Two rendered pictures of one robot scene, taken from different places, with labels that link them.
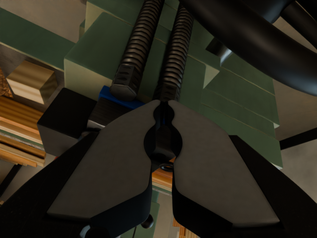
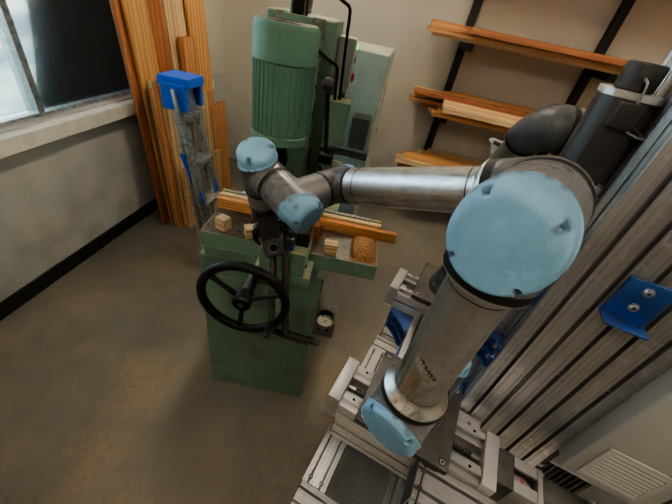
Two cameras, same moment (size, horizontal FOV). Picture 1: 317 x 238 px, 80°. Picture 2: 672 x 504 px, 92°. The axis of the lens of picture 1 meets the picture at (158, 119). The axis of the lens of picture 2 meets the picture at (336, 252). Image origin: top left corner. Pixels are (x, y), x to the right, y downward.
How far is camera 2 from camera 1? 80 cm
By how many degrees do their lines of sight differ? 11
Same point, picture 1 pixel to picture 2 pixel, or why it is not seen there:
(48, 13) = not seen: hidden behind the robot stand
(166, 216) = (232, 102)
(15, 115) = (348, 228)
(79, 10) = (371, 323)
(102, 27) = (299, 270)
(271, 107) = (205, 263)
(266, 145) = (211, 240)
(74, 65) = (302, 254)
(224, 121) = (238, 248)
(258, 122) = (215, 252)
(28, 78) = (330, 248)
